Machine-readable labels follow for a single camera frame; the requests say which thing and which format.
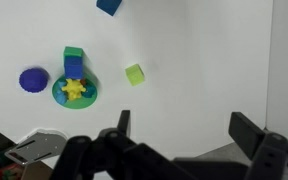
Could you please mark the lime green cube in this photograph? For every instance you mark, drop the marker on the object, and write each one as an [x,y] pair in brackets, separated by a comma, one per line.
[134,75]

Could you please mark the grey metal bracket plate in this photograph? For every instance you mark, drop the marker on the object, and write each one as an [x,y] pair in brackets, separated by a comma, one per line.
[37,146]

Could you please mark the blue cube with holes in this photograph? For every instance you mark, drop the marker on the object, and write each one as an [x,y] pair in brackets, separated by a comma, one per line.
[73,68]

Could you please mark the purple bumpy ball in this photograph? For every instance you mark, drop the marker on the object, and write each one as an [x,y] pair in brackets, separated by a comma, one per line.
[33,80]

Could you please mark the red toy piece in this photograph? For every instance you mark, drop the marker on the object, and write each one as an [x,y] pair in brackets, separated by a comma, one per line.
[83,81]

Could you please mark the teal toy piece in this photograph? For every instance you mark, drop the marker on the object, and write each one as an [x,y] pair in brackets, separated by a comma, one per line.
[89,91]

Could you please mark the dark blue cube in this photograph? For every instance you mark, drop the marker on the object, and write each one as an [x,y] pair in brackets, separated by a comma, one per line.
[109,5]

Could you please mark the yellow microbe shaped toy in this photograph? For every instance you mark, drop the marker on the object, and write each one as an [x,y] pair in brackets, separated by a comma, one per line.
[73,89]

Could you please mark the green toy block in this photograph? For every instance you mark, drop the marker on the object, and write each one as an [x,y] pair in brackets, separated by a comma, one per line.
[72,51]

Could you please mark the green round base plate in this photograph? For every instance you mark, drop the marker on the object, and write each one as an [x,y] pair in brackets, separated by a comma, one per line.
[75,104]

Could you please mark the light blue toy piece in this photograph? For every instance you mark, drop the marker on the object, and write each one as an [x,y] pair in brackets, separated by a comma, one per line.
[61,96]

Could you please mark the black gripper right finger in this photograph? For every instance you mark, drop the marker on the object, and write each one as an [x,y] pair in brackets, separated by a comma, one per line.
[270,153]

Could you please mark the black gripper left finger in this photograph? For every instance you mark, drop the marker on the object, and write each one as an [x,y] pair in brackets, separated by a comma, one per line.
[84,156]

